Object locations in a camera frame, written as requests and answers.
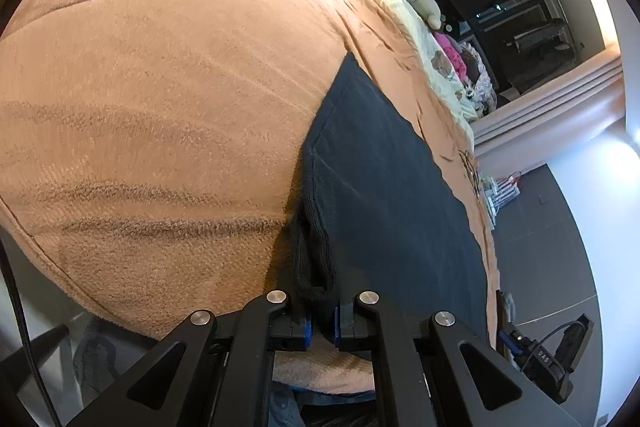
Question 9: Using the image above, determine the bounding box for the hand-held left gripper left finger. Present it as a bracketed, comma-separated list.
[65, 289, 314, 427]

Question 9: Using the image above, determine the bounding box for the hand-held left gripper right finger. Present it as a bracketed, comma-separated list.
[332, 291, 597, 427]

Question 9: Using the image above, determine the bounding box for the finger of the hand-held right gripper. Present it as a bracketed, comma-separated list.
[499, 326, 524, 360]

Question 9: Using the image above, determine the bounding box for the black bear print t-shirt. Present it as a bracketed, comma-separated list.
[291, 52, 497, 344]

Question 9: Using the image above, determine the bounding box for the striped gift bag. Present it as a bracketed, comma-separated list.
[482, 174, 523, 210]

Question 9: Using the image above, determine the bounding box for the pink curtain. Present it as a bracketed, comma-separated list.
[472, 54, 628, 160]

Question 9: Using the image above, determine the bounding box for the floral patterned cloth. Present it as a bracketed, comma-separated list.
[457, 42, 498, 110]

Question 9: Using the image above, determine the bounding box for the orange fleece blanket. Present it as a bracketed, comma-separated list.
[0, 0, 502, 395]

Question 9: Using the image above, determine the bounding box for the pink plush cloth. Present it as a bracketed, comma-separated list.
[434, 31, 468, 80]

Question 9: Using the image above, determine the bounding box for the dark window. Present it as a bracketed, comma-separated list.
[412, 0, 610, 108]

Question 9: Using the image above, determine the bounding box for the cream bear print duvet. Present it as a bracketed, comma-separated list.
[295, 0, 475, 142]

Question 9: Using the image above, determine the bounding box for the beige plush toy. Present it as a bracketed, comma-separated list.
[402, 0, 446, 30]

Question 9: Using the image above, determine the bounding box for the black cable bundle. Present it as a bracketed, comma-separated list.
[457, 149, 481, 198]

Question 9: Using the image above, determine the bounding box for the thick black cable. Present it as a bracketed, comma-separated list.
[0, 234, 63, 427]

